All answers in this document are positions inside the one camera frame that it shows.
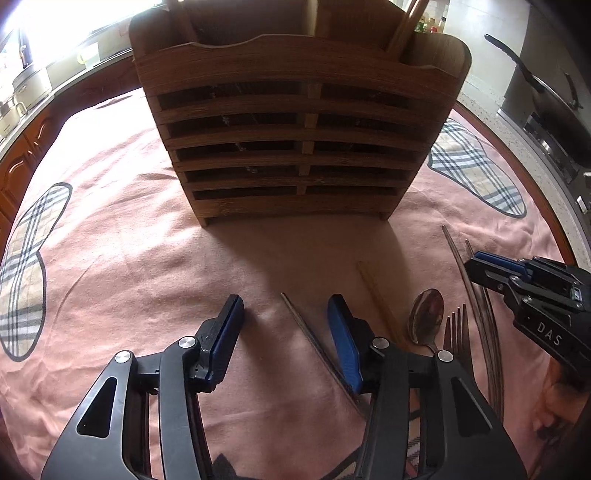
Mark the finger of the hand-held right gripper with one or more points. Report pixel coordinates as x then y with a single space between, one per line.
503 266
485 273

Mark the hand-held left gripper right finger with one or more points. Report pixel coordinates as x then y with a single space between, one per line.
348 346

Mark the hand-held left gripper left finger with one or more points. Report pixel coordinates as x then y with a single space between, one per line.
221 341

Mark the gold metal chopstick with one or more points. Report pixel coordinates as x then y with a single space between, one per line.
300 323

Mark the wooden utensil holder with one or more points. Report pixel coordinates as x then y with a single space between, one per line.
295 134

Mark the light wooden chopsticks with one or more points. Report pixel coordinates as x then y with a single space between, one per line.
378 295

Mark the silver spoon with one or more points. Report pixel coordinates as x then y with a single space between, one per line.
425 316

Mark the silver fork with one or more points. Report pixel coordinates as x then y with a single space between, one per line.
457 341

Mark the pink plaid-heart blanket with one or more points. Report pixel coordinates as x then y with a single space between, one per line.
115 277

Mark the gas stove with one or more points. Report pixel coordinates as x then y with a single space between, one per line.
551 147

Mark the black wok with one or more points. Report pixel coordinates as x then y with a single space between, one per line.
554 106

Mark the sauce bottles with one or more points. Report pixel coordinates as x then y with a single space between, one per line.
431 25

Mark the wooden lower cabinets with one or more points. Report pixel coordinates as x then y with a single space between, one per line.
23 152

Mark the green and white jug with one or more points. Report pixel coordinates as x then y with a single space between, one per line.
88 54

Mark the large white cooker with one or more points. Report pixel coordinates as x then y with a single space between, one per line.
32 85

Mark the large kitchen window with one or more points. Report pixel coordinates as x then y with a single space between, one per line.
41 18

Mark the small wall switch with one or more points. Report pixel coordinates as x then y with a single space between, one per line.
581 201

